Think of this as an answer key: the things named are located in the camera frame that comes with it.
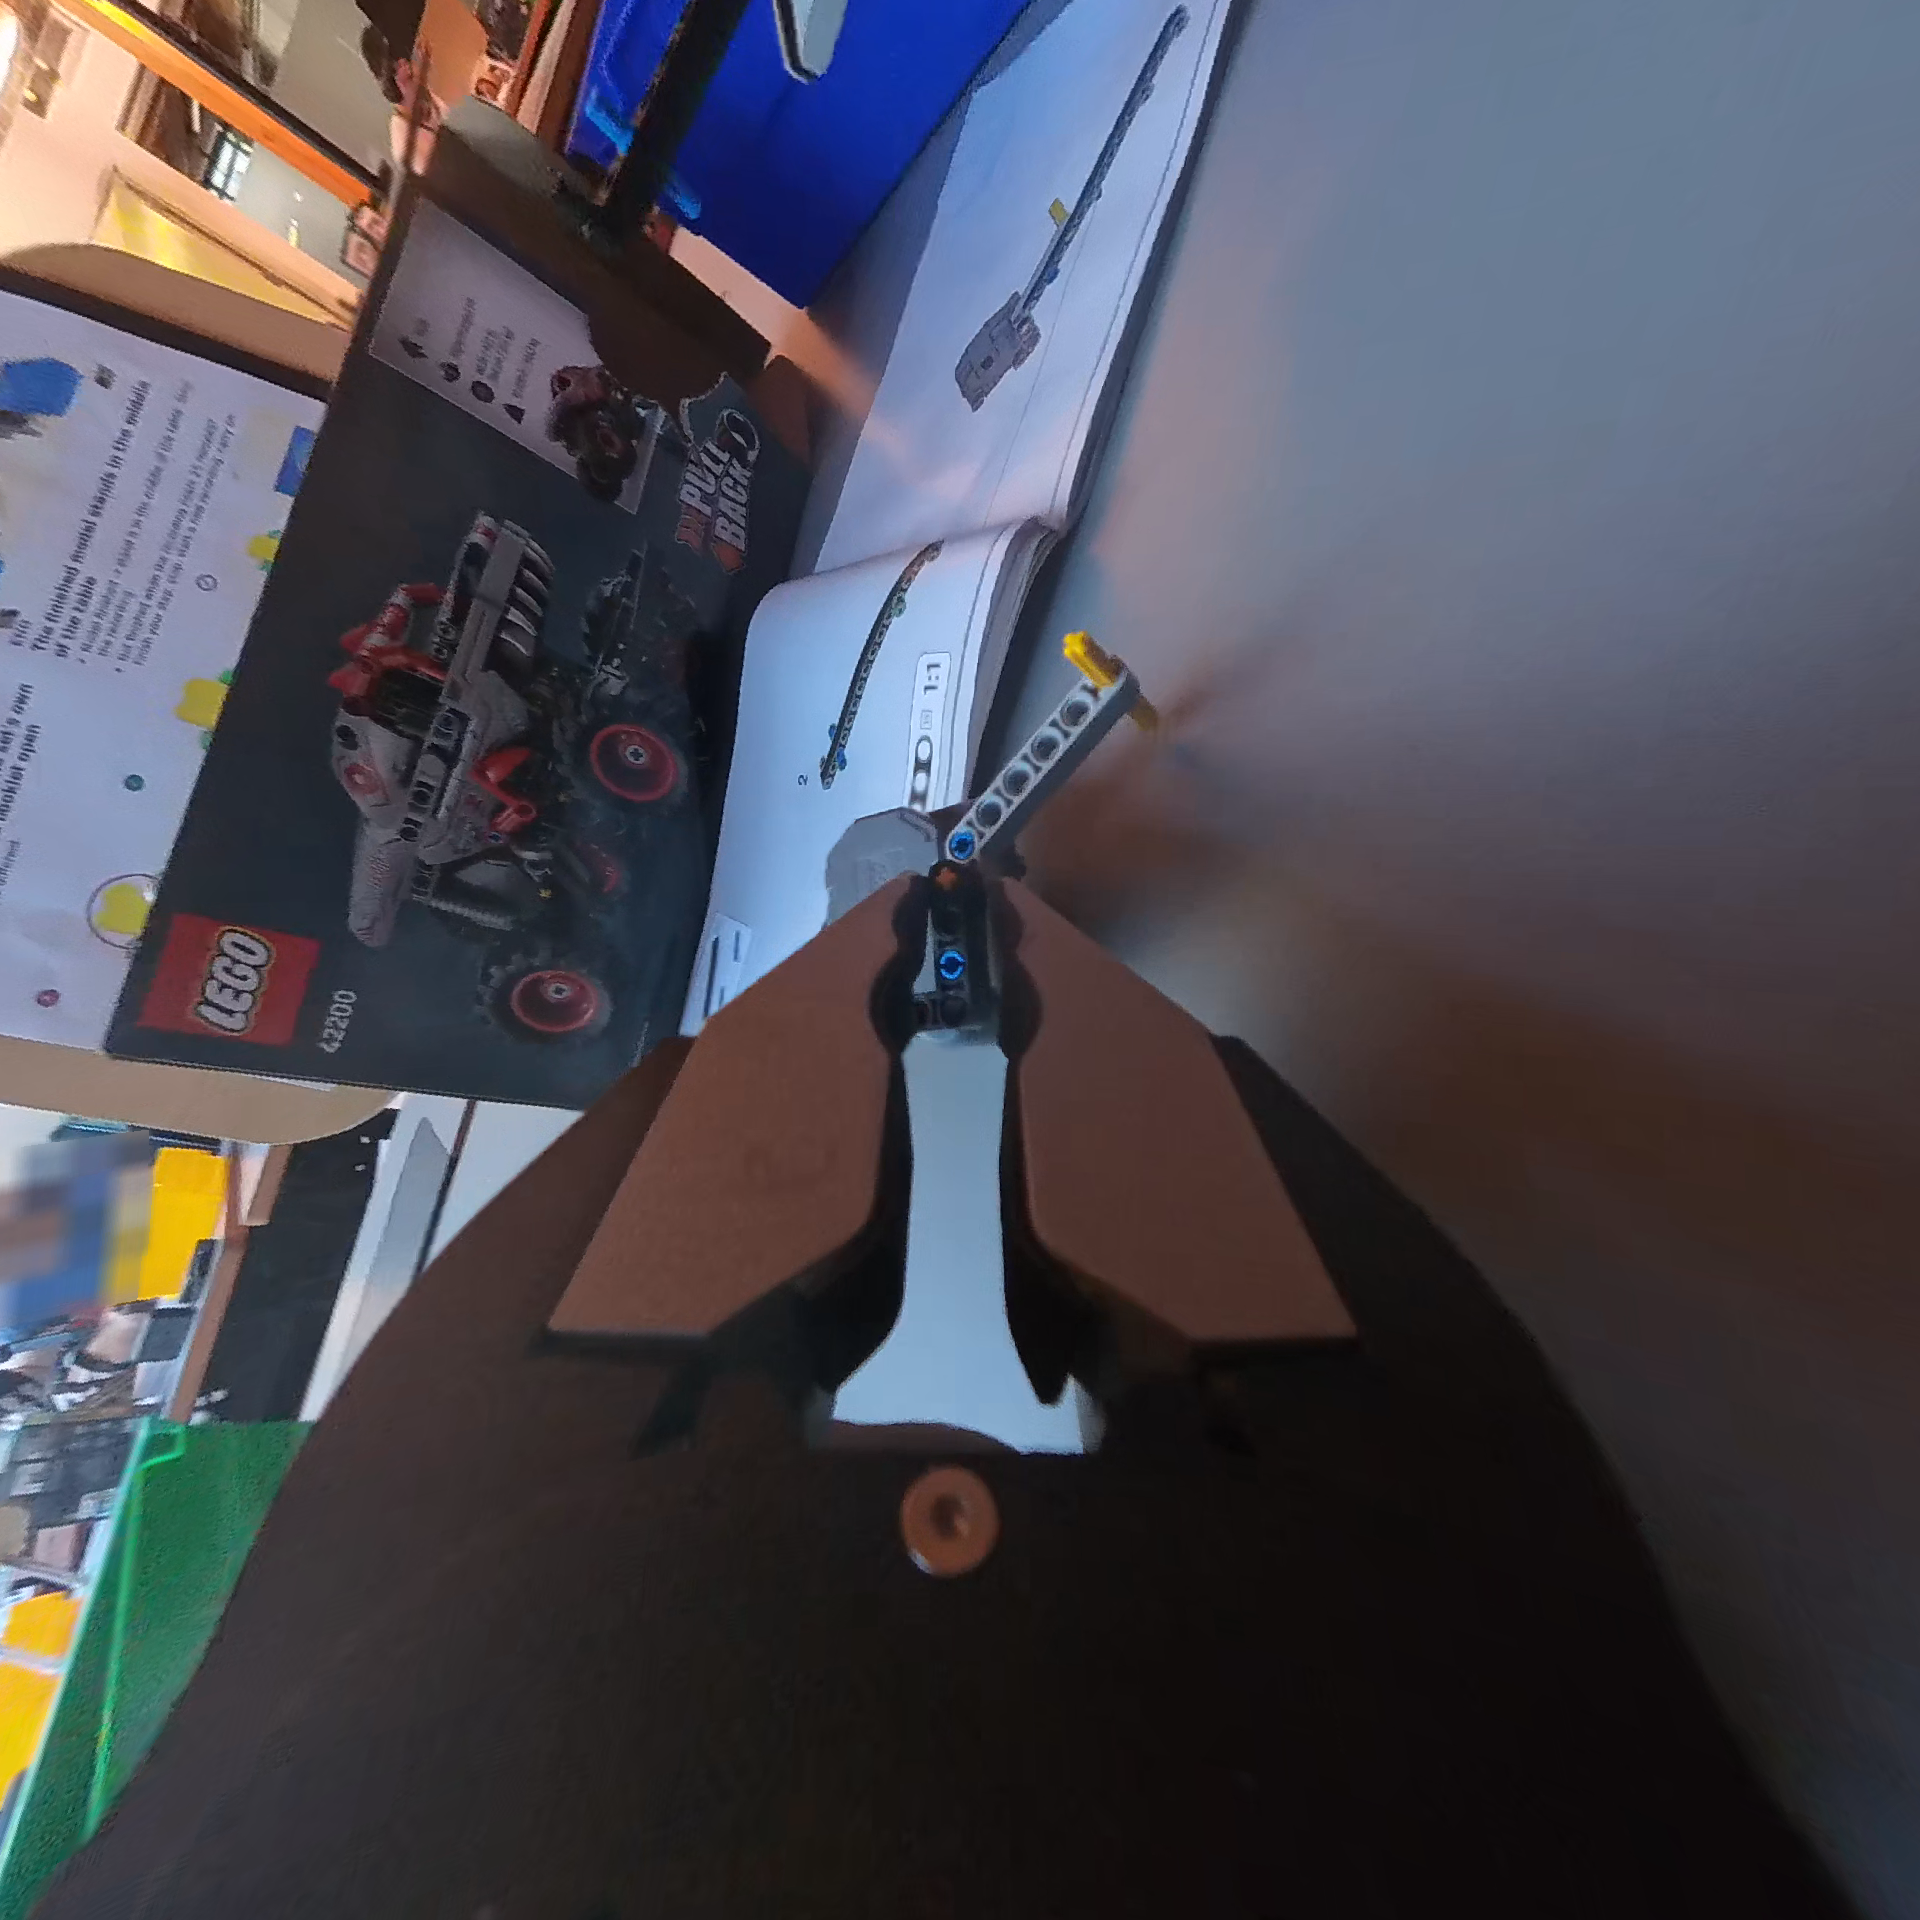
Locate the lego instruction booklet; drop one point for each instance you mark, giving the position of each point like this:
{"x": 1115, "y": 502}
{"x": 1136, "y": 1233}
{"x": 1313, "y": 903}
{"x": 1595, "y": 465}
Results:
{"x": 1035, "y": 284}

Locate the blue storage box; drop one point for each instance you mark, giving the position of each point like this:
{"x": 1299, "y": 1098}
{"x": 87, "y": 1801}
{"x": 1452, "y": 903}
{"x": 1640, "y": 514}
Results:
{"x": 840, "y": 166}

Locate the task instruction poster board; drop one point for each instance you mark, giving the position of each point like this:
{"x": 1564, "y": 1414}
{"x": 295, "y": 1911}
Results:
{"x": 120, "y": 599}

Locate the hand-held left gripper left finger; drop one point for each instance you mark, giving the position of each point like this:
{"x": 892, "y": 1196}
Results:
{"x": 750, "y": 1155}

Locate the black lego set box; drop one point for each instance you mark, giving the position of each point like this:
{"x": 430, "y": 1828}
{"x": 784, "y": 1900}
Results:
{"x": 495, "y": 722}

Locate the long black lego beam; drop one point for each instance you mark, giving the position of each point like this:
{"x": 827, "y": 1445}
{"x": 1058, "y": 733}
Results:
{"x": 667, "y": 113}

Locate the grey lego motor assembly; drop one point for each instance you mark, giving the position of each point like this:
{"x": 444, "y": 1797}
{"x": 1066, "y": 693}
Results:
{"x": 1035, "y": 765}

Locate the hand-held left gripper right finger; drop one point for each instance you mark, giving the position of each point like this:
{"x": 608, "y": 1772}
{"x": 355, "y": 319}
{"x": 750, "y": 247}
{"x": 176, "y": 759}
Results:
{"x": 1171, "y": 1155}

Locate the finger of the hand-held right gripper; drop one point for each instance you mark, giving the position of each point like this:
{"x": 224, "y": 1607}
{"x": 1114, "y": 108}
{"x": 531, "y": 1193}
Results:
{"x": 818, "y": 31}

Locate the green plastic bin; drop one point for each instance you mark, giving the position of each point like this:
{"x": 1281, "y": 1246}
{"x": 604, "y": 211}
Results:
{"x": 135, "y": 1651}

